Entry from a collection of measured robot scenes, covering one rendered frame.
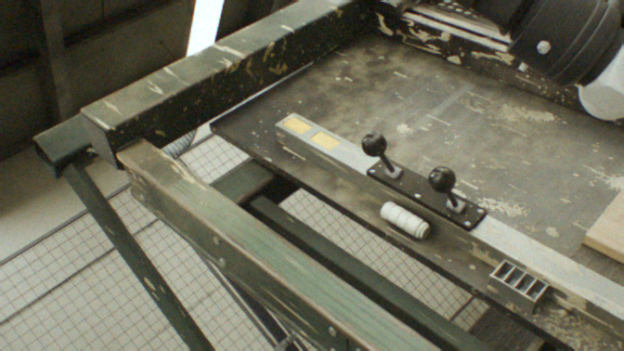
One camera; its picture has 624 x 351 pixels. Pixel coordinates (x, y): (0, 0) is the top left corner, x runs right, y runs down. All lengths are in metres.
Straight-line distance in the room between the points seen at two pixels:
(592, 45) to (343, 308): 0.42
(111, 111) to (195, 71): 0.18
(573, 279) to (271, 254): 0.41
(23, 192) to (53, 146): 4.34
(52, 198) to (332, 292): 5.23
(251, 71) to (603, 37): 0.77
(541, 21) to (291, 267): 0.45
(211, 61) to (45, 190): 4.84
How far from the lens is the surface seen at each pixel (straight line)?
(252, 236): 0.86
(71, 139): 1.63
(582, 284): 0.85
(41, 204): 5.89
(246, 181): 1.08
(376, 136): 0.84
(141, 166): 1.03
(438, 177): 0.78
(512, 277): 0.87
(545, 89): 1.24
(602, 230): 0.96
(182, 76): 1.15
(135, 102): 1.11
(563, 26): 0.59
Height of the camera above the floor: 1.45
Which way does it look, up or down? 8 degrees up
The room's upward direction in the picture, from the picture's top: 41 degrees counter-clockwise
